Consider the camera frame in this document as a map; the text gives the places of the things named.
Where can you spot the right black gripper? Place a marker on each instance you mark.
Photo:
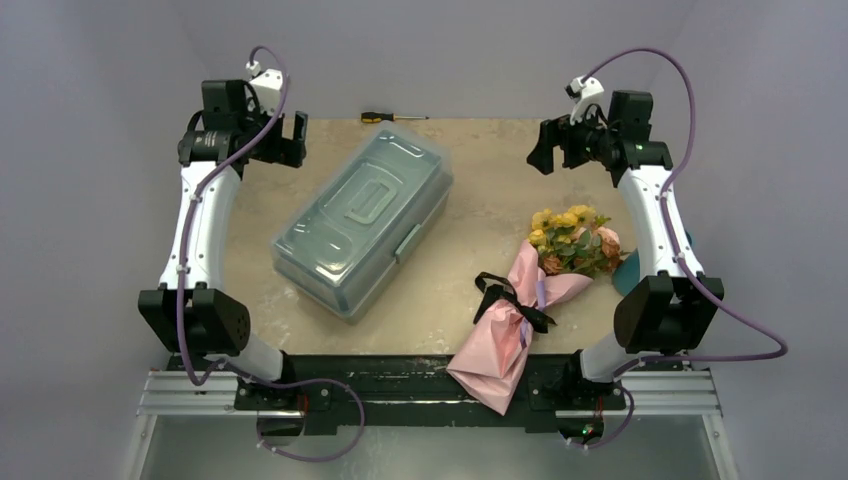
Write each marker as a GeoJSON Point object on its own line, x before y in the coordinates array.
{"type": "Point", "coordinates": [559, 142]}

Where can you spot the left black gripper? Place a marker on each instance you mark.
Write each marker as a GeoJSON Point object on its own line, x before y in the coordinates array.
{"type": "Point", "coordinates": [285, 151]}

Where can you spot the clear plastic storage box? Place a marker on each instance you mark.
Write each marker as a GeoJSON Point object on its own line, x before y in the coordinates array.
{"type": "Point", "coordinates": [345, 246]}

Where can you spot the flower bouquet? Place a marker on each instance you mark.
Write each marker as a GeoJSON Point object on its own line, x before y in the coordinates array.
{"type": "Point", "coordinates": [577, 240]}

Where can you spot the black printed ribbon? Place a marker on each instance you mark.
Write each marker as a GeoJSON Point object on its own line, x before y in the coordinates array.
{"type": "Point", "coordinates": [495, 288]}

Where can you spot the pink wrapping paper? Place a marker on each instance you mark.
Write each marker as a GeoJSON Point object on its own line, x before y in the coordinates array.
{"type": "Point", "coordinates": [491, 361]}

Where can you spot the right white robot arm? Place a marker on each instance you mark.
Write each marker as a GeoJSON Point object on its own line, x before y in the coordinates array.
{"type": "Point", "coordinates": [669, 309]}

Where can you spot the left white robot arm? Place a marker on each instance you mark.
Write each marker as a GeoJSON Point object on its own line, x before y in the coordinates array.
{"type": "Point", "coordinates": [189, 311]}

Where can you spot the teal vase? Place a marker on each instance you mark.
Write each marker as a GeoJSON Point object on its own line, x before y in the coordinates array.
{"type": "Point", "coordinates": [626, 272]}

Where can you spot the yellow black screwdriver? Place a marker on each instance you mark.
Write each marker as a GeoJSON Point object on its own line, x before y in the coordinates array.
{"type": "Point", "coordinates": [373, 117]}

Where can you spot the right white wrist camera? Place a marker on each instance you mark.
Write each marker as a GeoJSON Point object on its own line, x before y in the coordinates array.
{"type": "Point", "coordinates": [584, 93]}

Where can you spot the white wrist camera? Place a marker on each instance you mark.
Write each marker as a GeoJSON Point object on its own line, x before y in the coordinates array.
{"type": "Point", "coordinates": [266, 87]}
{"type": "Point", "coordinates": [584, 93]}

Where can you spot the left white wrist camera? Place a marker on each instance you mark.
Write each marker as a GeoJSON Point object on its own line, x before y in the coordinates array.
{"type": "Point", "coordinates": [266, 87]}

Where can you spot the black aluminium base frame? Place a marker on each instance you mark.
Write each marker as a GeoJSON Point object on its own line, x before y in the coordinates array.
{"type": "Point", "coordinates": [418, 391]}

